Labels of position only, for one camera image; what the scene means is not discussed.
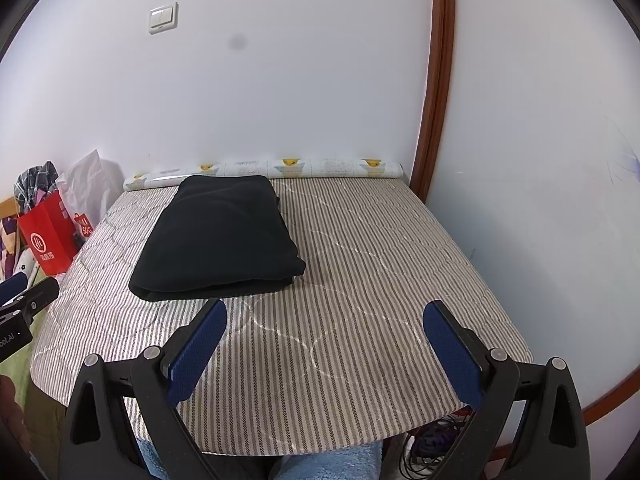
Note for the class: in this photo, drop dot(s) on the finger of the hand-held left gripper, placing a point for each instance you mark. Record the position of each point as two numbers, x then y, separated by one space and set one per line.
35 297
12 287

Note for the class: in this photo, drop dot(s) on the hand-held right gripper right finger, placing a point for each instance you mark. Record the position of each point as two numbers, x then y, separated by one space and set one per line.
452 355

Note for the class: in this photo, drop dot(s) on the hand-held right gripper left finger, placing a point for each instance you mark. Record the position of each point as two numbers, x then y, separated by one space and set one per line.
197 355

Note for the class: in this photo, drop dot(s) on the black sweatshirt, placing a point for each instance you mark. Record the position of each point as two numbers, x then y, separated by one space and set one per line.
220 240

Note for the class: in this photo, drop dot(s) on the person's left forearm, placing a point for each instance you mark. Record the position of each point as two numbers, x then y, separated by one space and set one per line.
10 420

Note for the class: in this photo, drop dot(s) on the green sheet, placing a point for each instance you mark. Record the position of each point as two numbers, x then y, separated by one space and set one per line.
25 355

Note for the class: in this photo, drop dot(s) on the colourful printed cloth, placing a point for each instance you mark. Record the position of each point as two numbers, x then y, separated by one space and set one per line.
10 250

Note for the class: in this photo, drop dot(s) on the large red paper bag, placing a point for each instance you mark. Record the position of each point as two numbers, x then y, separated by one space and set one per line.
45 240

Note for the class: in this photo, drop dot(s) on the small red paper bag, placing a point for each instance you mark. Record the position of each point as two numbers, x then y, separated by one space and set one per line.
84 226

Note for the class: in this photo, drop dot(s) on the plaid cloth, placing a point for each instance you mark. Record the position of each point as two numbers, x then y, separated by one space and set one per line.
35 185

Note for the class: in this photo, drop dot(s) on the striped quilted mat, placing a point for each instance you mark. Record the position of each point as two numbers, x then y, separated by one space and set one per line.
350 285

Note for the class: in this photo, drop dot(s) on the white plastic bag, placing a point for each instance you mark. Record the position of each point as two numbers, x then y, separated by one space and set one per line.
92 185

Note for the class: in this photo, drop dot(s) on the brown wooden baseboard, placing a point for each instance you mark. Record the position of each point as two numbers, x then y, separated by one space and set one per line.
612 405

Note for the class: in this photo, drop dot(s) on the person's blue pants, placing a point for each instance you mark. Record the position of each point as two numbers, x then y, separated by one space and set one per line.
325 465

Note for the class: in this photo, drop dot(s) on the brown wooden door frame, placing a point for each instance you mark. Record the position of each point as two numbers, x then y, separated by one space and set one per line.
437 85

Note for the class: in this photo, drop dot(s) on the white wall switch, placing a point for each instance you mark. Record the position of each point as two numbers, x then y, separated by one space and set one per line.
162 18

